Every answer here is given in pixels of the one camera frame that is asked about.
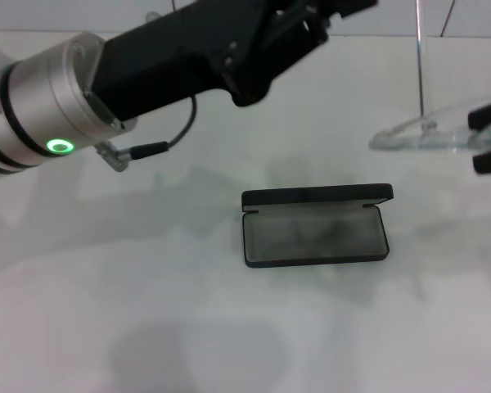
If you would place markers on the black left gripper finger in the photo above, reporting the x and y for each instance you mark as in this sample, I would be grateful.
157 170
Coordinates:
298 28
343 6

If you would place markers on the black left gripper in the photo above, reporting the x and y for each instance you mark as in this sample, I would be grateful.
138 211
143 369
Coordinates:
168 53

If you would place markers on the clear white glasses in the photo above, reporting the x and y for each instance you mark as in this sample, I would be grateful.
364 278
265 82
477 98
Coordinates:
433 127

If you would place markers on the black glasses case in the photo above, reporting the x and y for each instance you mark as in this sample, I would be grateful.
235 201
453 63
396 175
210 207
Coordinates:
311 241

